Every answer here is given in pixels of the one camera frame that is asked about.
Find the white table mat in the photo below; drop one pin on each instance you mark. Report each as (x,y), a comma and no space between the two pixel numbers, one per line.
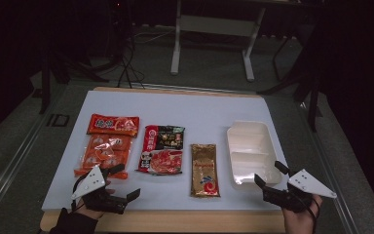
(181,110)

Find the gold seasoning sachet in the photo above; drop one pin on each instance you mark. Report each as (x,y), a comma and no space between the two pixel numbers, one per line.
(204,169)

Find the person's left hand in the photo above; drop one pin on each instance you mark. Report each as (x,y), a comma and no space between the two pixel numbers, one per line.
(89,212)

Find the black floor bracket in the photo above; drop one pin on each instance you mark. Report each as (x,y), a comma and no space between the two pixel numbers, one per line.
(58,120)

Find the person's right hand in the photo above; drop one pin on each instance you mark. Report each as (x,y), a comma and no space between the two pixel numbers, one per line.
(300,222)

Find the aluminium rail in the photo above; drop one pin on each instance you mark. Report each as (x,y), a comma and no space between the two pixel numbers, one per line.
(331,169)
(9,169)

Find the red and black seasoning packet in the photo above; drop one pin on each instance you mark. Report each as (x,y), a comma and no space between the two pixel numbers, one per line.
(162,149)

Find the black metal stand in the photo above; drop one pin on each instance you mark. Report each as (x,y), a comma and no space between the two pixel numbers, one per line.
(311,91)
(45,81)

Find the orange sachet multipack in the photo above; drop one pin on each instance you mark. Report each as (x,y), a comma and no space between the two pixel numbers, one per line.
(110,143)

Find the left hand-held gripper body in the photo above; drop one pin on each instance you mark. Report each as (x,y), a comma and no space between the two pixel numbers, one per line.
(89,183)

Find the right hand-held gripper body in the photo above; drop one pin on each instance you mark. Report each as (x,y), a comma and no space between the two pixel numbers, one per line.
(292,196)

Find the white compartment tray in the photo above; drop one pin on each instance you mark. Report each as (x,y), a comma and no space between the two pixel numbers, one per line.
(251,149)

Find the white metal desk frame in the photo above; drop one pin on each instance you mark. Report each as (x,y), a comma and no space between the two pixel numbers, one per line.
(214,25)

